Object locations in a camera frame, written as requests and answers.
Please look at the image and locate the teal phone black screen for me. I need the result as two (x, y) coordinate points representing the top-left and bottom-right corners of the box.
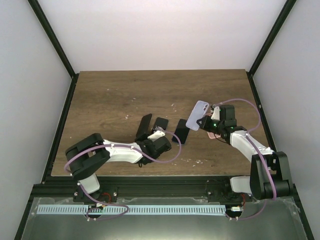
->
(152, 117), (169, 132)

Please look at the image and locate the blue phone black screen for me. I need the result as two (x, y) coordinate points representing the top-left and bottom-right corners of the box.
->
(174, 119), (190, 145)

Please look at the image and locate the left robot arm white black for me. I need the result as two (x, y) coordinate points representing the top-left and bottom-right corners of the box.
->
(64, 131), (172, 202)

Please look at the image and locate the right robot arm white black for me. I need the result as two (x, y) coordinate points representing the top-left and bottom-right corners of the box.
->
(196, 105), (294, 202)

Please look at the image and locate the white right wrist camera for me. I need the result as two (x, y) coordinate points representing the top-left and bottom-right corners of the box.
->
(210, 105), (220, 121)

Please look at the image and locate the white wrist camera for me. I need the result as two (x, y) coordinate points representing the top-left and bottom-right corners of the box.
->
(210, 105), (220, 121)
(147, 126), (166, 142)

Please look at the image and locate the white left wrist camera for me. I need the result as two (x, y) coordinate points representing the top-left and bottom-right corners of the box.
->
(147, 126), (166, 142)

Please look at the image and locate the black frame post left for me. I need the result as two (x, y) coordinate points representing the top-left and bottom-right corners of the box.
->
(27, 0), (77, 77)

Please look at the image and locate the black frame post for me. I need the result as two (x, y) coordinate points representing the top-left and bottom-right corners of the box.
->
(248, 0), (298, 76)
(27, 0), (77, 77)

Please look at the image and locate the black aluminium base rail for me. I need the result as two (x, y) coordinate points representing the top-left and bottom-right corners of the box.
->
(72, 175), (253, 203)

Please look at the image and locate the light blue slotted cable duct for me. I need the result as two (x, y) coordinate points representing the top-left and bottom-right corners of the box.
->
(36, 204), (226, 216)

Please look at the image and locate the black frame post right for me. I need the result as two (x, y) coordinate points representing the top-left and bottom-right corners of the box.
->
(248, 0), (298, 76)

